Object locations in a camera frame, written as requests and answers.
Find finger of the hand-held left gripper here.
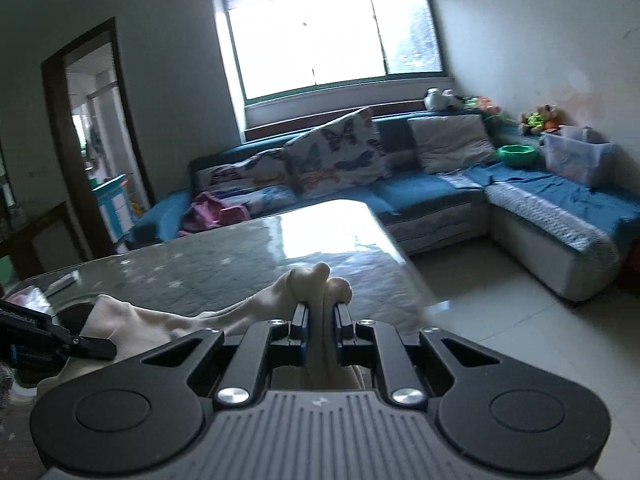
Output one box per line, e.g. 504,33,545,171
49,326,117,362

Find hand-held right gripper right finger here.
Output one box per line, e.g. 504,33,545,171
333,302,507,407

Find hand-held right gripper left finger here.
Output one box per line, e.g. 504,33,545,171
114,302,310,408

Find cream sweatshirt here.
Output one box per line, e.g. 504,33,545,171
37,262,372,392

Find hanging clothes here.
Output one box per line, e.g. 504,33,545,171
82,125,101,171

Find pink white tissue pack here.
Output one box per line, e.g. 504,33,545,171
15,285,54,314

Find round black induction cooktop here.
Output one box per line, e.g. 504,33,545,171
50,302,99,337

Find white remote control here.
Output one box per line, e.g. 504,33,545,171
45,270,81,297

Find dark wooden cabinet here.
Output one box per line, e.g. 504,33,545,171
0,200,71,282

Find butterfly print blanket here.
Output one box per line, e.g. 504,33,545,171
220,185,302,217

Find blue white toy cabinet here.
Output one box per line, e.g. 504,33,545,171
92,174,134,241

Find pink cloth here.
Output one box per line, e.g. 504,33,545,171
180,191,251,237

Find blue corner sofa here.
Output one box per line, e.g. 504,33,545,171
125,110,640,302

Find small butterfly print pillow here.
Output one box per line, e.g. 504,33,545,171
195,152,292,194

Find large butterfly print pillow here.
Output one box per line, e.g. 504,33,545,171
284,107,394,200

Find grey pillow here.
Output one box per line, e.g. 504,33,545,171
407,114,497,176

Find green bowl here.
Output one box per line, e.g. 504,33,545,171
495,144,540,169

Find blue sofa cover cloth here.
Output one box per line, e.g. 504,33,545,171
462,162,640,242

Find panda plush toy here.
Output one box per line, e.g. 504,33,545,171
424,87,466,111

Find orange green toys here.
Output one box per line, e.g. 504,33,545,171
462,95,504,116

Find clear plastic storage box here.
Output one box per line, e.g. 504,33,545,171
542,125,617,189

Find brown green plush toys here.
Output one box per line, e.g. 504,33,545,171
520,104,564,136

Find dark wooden door frame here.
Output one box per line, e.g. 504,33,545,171
41,16,154,272

